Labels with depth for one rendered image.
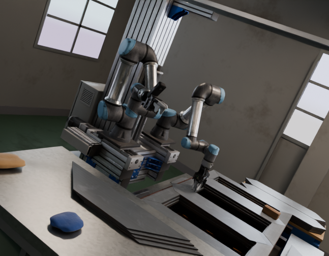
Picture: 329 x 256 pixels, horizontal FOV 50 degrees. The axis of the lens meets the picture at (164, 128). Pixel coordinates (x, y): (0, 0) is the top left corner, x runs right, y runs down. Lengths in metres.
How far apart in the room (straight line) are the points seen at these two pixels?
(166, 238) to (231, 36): 4.14
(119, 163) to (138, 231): 1.00
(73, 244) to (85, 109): 1.63
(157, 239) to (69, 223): 0.35
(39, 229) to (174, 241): 0.51
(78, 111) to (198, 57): 2.99
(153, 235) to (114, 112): 1.05
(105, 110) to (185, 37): 3.51
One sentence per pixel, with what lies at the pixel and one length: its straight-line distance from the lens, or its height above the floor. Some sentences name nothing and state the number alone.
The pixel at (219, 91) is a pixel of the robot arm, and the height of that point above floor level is 1.56.
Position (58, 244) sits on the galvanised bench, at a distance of 1.24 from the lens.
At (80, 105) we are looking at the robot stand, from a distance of 2.78.
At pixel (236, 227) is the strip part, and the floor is 0.87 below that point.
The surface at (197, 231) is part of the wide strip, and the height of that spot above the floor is 0.87.
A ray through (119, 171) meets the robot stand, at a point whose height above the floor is 0.87.
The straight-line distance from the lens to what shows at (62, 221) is 1.29.
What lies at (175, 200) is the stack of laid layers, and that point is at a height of 0.84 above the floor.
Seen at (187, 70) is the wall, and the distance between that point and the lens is 5.48.
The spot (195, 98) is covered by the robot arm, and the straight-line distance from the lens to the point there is 2.45.
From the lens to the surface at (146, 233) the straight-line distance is 1.42.
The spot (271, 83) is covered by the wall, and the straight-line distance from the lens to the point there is 4.98.
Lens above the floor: 1.77
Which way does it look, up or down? 14 degrees down
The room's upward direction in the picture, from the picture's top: 23 degrees clockwise
